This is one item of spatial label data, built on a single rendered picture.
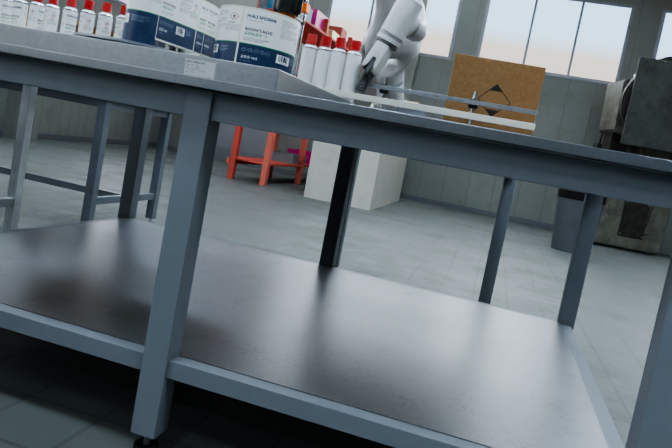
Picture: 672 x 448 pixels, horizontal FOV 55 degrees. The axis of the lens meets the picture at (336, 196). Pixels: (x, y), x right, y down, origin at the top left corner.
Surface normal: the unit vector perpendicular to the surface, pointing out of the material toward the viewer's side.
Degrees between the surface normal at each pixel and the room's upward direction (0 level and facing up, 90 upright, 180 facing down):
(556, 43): 90
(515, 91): 90
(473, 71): 90
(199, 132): 90
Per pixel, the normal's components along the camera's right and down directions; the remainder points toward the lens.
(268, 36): 0.34, 0.15
